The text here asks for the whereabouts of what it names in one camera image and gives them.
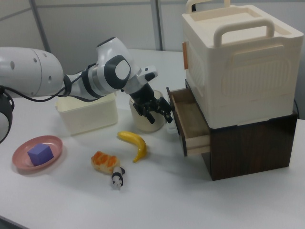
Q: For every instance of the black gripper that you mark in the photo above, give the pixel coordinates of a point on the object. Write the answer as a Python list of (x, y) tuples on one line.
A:
[(143, 97)]

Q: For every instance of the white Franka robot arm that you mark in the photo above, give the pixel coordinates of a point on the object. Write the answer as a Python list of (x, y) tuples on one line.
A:
[(31, 71)]

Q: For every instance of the cream open plastic bin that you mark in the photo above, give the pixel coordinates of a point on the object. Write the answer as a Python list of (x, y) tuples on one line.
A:
[(90, 117)]

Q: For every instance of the dark wood drawer cabinet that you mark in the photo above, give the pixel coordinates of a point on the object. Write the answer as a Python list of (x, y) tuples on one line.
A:
[(250, 152)]

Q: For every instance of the beige lidded trash can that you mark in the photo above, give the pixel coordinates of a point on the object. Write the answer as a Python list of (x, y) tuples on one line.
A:
[(147, 127)]

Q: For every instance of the yellow toy banana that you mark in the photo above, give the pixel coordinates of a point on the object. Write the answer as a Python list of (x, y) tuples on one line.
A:
[(139, 143)]

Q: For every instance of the orange glazed toy bread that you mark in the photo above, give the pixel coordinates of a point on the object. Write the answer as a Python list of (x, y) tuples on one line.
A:
[(104, 161)]

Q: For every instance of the small panda figurine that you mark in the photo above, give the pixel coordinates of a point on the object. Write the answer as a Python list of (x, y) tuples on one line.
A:
[(117, 177)]

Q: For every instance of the cream plastic storage box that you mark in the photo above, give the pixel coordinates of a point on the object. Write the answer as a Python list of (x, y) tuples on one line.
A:
[(238, 78)]

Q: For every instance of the pink round plate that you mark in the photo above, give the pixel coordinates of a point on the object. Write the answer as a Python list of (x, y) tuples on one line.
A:
[(51, 145)]

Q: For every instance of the purple cube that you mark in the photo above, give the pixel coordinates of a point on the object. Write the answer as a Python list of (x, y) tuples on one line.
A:
[(39, 155)]

